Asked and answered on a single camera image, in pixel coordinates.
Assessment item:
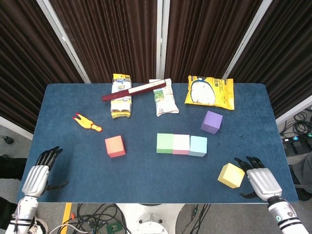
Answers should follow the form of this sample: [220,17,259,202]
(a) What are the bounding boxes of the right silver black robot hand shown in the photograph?
[234,156,283,202]

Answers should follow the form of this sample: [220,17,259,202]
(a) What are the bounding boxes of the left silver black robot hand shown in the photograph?
[21,145,69,198]

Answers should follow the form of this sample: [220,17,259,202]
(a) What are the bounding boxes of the yellow foam cube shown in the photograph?
[217,162,245,190]

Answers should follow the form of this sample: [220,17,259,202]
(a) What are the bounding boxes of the light blue foam cube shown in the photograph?
[187,135,208,157]

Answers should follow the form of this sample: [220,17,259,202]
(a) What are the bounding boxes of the pink foam cube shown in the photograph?
[172,134,191,156]

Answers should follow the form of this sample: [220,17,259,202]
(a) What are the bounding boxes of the green foam cube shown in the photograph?
[156,133,174,154]

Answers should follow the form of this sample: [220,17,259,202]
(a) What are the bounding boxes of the black clothed person leg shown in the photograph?
[0,153,27,181]

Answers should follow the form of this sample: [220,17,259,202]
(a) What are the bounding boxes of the grey clothed person leg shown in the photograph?
[289,152,312,201]

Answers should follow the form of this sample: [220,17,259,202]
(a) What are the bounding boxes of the white black sneaker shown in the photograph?
[29,214,49,234]

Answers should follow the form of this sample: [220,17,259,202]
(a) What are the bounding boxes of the black power strip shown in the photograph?
[281,136,312,156]

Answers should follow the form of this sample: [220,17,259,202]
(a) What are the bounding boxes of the yellow rubber chicken toy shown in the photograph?
[72,113,103,133]

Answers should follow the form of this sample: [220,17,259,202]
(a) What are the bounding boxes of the purple foam cube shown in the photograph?
[200,110,223,135]

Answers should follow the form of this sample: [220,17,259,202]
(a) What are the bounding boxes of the red foam cube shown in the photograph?
[104,135,127,158]

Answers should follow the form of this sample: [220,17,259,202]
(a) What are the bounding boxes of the blue fabric table cover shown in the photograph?
[31,82,298,204]

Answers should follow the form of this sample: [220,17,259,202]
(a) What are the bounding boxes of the small green box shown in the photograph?
[106,221,122,234]

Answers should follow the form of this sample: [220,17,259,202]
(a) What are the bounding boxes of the large yellow snack bag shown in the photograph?
[184,75,235,111]

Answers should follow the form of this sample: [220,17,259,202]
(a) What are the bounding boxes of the yellow white cookie pack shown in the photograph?
[111,73,133,119]

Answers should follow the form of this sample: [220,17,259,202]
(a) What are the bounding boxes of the dark brown curtain panel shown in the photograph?
[50,0,159,83]
[164,0,264,83]
[228,0,312,119]
[0,0,85,134]

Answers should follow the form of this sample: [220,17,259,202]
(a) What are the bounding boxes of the dark red flat box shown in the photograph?
[101,78,168,103]

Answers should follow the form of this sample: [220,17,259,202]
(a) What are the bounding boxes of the white green snack bag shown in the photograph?
[149,78,180,117]

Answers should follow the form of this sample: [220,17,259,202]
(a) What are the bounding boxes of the white floor cable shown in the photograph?
[47,223,93,234]

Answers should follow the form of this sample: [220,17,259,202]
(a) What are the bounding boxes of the black coiled floor cables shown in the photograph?
[280,111,312,137]

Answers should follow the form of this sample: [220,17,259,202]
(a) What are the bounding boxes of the black floor cable tangle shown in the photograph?
[73,203,130,234]
[180,203,213,234]

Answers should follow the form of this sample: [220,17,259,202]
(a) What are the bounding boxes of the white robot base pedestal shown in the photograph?
[116,203,185,234]

